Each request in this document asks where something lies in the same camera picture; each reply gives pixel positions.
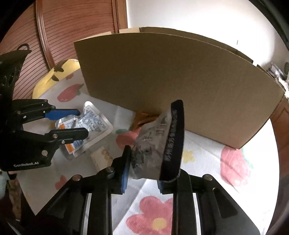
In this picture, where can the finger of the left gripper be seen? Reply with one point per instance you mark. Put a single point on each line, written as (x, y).
(56, 114)
(66, 136)

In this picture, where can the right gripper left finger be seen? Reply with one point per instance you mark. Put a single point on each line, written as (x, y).
(121, 167)

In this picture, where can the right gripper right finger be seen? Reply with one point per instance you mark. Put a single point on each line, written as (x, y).
(170, 168)

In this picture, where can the silver blue-edged snack packet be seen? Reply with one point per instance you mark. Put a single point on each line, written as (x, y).
(149, 146)

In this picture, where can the silver orange snack packet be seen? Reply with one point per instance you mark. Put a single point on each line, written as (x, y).
(97, 125)

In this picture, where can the white rice cake packet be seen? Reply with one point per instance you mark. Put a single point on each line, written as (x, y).
(101, 159)

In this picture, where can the yellow plush toy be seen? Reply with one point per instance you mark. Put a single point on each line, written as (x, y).
(63, 70)

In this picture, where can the brown foil snack packet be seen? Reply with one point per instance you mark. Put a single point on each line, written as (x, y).
(141, 119)

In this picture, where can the strawberry print bed sheet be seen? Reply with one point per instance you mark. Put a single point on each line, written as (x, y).
(220, 190)

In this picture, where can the brown cardboard box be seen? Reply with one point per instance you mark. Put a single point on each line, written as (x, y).
(226, 97)

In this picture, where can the wooden louvered wardrobe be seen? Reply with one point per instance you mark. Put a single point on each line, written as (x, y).
(50, 28)

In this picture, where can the wooden side cabinet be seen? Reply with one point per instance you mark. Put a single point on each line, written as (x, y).
(280, 123)

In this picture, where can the pile of papers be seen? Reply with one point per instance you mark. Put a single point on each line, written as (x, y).
(279, 76)

